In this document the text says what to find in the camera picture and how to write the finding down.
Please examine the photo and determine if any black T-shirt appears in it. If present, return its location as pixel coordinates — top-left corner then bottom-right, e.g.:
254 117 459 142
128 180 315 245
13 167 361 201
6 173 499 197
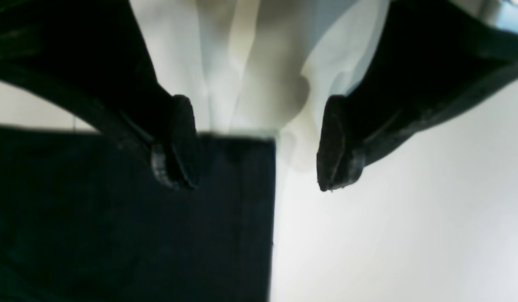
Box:
0 127 276 302

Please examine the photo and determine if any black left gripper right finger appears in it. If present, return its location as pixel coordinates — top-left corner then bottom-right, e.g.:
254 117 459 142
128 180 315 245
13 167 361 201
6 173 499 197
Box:
316 0 518 191

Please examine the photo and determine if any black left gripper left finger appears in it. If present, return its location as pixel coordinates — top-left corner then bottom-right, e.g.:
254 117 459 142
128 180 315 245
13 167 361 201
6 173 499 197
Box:
0 0 200 190

